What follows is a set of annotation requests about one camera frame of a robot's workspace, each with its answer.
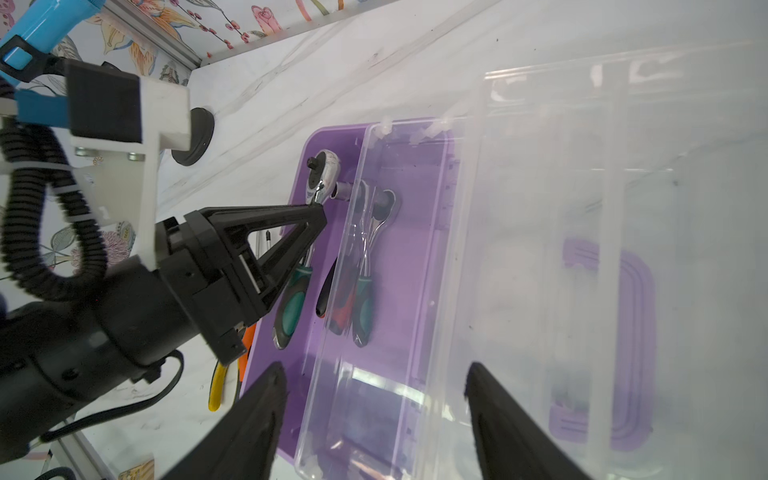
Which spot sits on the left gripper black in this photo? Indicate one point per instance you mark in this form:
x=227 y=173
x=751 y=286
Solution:
x=220 y=282

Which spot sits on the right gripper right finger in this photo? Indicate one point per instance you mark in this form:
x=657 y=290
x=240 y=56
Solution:
x=508 y=442

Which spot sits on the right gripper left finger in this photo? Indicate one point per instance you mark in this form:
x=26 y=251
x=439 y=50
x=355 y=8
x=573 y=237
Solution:
x=243 y=445

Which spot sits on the purple plastic tool box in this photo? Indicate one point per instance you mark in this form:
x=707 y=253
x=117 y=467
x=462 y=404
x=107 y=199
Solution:
x=594 y=232

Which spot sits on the yellow handled pliers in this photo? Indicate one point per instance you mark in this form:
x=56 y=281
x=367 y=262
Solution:
x=217 y=387

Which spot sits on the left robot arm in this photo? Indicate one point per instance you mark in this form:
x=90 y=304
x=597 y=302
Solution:
x=58 y=357

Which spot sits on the black microphone stand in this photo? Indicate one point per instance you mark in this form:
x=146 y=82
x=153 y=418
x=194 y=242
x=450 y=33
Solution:
x=202 y=130

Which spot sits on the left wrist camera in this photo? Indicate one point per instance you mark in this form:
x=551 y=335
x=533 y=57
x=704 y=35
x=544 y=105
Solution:
x=127 y=121

